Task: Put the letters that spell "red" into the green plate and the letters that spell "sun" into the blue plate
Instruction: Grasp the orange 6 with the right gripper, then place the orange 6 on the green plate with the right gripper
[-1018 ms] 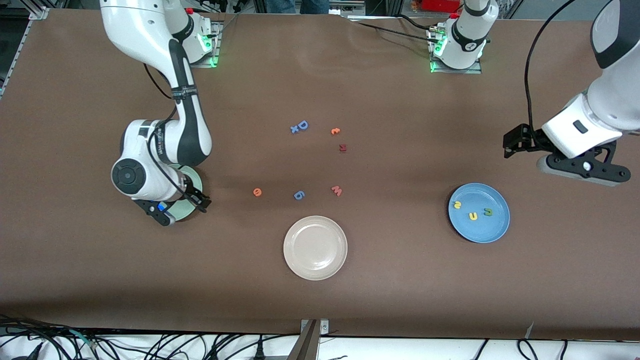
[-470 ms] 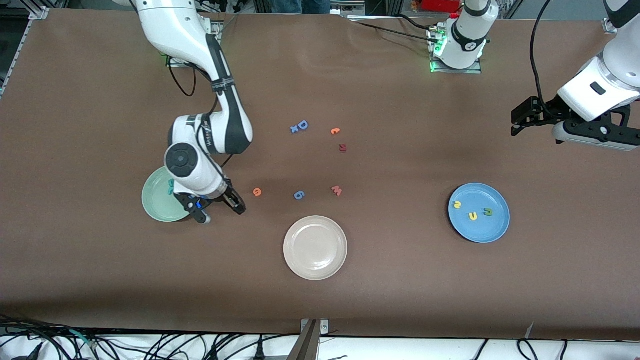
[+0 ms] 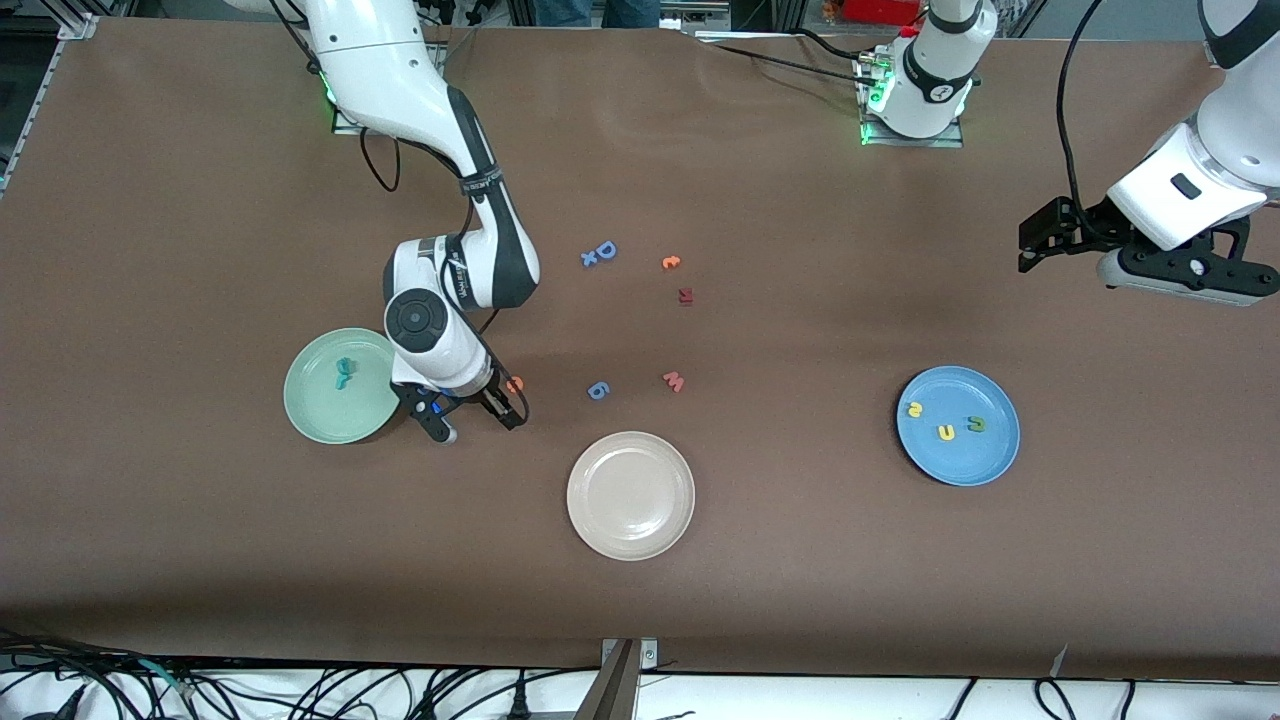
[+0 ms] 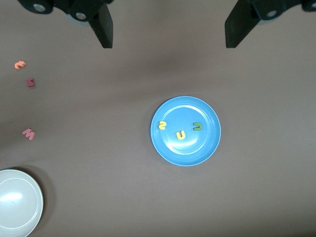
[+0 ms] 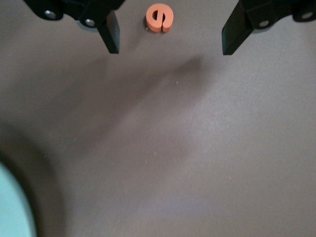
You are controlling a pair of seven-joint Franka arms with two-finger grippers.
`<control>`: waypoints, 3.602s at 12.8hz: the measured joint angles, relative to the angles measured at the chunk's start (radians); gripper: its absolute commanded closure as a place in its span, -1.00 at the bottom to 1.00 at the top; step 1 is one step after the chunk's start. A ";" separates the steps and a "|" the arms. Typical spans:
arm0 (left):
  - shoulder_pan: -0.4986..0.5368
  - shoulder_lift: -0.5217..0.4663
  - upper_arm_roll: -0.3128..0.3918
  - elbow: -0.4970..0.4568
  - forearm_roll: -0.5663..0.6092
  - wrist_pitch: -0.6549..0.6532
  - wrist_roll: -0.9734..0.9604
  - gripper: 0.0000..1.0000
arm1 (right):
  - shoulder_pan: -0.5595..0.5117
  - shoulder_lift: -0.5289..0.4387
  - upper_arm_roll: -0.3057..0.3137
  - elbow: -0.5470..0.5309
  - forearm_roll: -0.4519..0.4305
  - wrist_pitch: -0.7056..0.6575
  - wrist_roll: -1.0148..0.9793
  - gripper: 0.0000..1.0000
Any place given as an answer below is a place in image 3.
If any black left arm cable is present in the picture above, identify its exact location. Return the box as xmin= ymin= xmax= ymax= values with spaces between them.
xmin=1056 ymin=0 xmax=1113 ymax=216

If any silver edge bracket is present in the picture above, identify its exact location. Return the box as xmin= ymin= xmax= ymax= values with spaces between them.
xmin=600 ymin=638 xmax=659 ymax=671

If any beige plate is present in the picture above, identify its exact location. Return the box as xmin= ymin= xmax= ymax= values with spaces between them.
xmin=566 ymin=431 xmax=697 ymax=562

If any black base cable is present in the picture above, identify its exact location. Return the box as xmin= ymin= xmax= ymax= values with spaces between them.
xmin=700 ymin=38 xmax=876 ymax=86

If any tangled black cable bundle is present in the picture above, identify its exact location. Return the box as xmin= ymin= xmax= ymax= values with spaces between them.
xmin=0 ymin=625 xmax=601 ymax=720

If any blue plate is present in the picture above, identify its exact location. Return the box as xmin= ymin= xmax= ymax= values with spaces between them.
xmin=896 ymin=365 xmax=1022 ymax=488

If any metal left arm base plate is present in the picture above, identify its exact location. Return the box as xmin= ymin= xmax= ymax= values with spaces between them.
xmin=858 ymin=50 xmax=966 ymax=149

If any aluminium frame profile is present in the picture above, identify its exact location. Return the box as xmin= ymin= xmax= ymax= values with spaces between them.
xmin=55 ymin=0 xmax=136 ymax=41

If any brown table cover sheet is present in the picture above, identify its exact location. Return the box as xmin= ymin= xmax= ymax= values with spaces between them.
xmin=0 ymin=18 xmax=1280 ymax=686

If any light green plate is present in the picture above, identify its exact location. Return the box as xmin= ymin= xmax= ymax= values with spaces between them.
xmin=283 ymin=327 xmax=407 ymax=445

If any teal cable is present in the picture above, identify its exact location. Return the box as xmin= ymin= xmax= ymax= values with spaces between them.
xmin=135 ymin=655 xmax=196 ymax=701

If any dark metal post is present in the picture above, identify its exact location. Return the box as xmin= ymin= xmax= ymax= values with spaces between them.
xmin=573 ymin=640 xmax=641 ymax=720

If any red box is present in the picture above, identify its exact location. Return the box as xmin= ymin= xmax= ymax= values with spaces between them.
xmin=840 ymin=0 xmax=926 ymax=26

